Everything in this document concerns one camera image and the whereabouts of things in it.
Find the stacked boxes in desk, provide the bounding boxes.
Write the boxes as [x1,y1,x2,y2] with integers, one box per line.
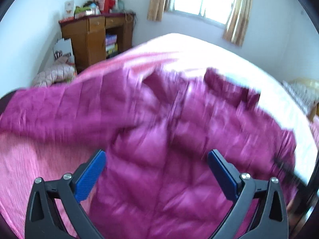
[105,34,118,57]

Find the right beige curtain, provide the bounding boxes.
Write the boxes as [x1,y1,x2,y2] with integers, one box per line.
[223,0,252,47]

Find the pink quilted bundle on floor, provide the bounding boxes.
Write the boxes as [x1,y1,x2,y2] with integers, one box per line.
[31,56,77,87]

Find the white paper bag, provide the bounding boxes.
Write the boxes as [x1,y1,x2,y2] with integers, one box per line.
[53,38,75,64]

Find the white card box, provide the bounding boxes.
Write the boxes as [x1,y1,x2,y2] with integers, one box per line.
[64,0,75,19]

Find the pink and blue bed sheet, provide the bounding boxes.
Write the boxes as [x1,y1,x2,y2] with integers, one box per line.
[0,32,319,239]

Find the wooden desk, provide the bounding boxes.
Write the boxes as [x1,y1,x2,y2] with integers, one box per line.
[59,12,136,73]

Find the red gift bag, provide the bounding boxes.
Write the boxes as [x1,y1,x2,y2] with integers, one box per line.
[94,0,116,13]

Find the magenta puffer jacket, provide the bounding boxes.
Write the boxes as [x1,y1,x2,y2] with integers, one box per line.
[0,67,300,239]

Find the beige curtain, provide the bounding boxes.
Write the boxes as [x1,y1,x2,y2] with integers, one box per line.
[223,0,252,47]
[147,0,165,22]

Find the green cloth on desk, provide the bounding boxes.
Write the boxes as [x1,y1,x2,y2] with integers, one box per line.
[74,7,96,19]

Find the patterned pillow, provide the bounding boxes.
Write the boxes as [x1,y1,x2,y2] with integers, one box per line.
[282,80,319,115]

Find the left beige curtain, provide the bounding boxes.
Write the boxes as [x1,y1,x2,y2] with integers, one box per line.
[147,0,165,22]

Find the wooden headboard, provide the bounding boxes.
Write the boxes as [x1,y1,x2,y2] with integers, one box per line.
[286,77,319,122]

